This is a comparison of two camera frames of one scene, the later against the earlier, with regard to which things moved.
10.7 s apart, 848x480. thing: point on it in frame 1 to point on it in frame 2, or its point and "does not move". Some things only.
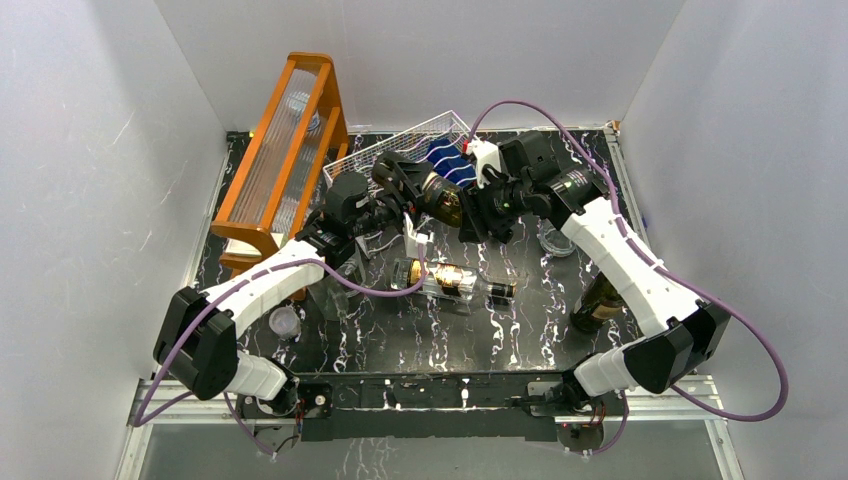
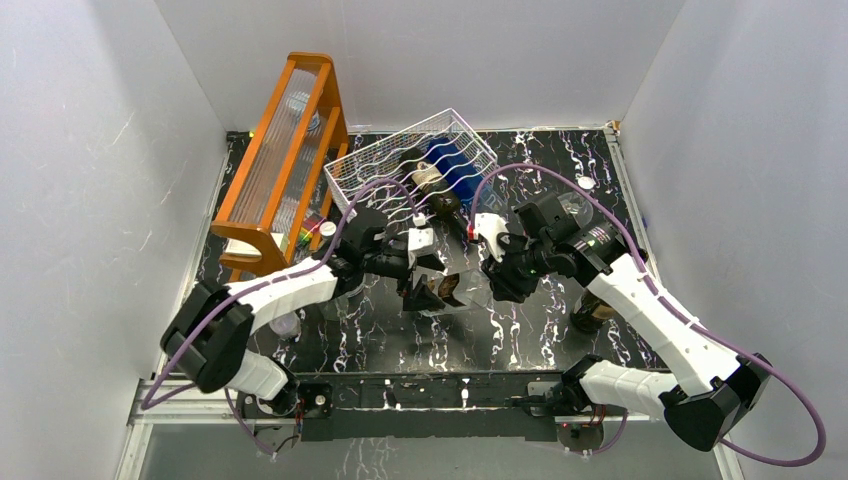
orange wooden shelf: x=286 y=185 does not move
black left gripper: x=412 y=176 to x=421 y=297
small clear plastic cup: x=284 y=322 does not move
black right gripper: x=471 y=229 to x=505 y=286
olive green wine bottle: x=599 y=303 does not move
